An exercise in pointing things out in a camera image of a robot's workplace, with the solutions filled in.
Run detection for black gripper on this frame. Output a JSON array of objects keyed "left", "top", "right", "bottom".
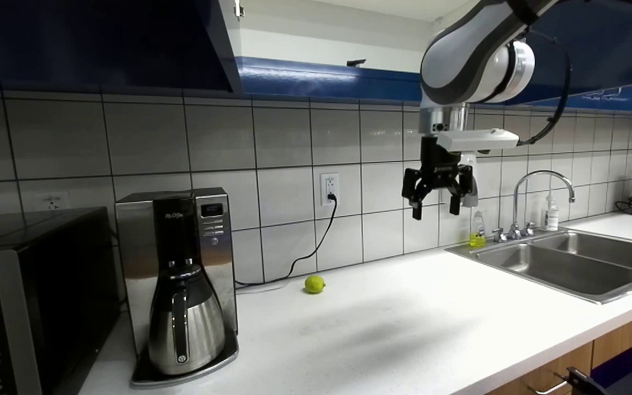
[{"left": 402, "top": 136, "right": 474, "bottom": 219}]

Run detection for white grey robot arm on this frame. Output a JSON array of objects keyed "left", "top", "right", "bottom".
[{"left": 402, "top": 0, "right": 574, "bottom": 219}]

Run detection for blue upper cabinet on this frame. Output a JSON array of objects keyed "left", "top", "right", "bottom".
[{"left": 0, "top": 0, "right": 632, "bottom": 104}]

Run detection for wooden lower cabinet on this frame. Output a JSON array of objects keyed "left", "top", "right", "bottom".
[{"left": 490, "top": 320, "right": 632, "bottom": 395}]

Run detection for yellow sponge bottle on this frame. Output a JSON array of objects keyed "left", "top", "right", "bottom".
[{"left": 468, "top": 211, "right": 488, "bottom": 250}]

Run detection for chrome faucet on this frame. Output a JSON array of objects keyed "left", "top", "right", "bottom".
[{"left": 494, "top": 170, "right": 577, "bottom": 243}]

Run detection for white soap dispenser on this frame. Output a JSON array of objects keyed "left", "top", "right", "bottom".
[{"left": 544, "top": 195, "right": 561, "bottom": 230}]

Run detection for yellow-green lime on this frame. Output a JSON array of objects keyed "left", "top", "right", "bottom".
[{"left": 303, "top": 275, "right": 325, "bottom": 295}]

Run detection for stainless steel sink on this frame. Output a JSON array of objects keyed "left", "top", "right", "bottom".
[{"left": 456, "top": 230, "right": 632, "bottom": 303}]

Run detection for black coffee maker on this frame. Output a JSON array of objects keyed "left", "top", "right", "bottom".
[{"left": 116, "top": 186, "right": 240, "bottom": 386}]

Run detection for black microwave oven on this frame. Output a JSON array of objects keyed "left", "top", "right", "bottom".
[{"left": 0, "top": 209, "right": 121, "bottom": 395}]

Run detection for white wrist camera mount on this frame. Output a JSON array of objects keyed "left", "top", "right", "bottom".
[{"left": 434, "top": 128, "right": 518, "bottom": 152}]

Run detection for black power cable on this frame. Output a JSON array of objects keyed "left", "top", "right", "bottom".
[{"left": 235, "top": 190, "right": 341, "bottom": 289}]

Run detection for white wall outlet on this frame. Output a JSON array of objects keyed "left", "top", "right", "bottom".
[{"left": 320, "top": 173, "right": 341, "bottom": 205}]

